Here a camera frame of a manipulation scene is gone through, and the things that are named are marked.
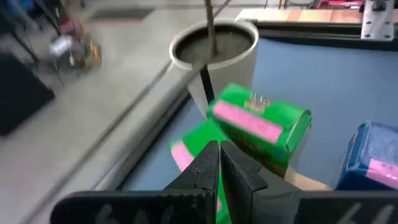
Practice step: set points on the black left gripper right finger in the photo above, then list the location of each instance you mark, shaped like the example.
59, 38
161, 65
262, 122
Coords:
264, 202

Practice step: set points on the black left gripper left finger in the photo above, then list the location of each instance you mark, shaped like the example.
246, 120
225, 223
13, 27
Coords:
186, 202

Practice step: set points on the green Apple Jacks cereal box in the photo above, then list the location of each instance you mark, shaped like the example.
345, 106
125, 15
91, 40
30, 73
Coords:
194, 140
258, 124

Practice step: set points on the blue Frosted Flakes cereal box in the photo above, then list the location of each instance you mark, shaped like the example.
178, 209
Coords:
370, 155

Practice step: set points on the green plant white pot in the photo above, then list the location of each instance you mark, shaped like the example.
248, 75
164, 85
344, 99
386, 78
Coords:
230, 74

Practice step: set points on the blue table mat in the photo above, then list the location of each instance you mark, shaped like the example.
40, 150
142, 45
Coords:
326, 77

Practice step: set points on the black partition panel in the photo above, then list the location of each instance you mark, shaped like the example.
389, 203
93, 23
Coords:
21, 99

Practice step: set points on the silver metal bracket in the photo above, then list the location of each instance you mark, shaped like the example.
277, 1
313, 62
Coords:
377, 25

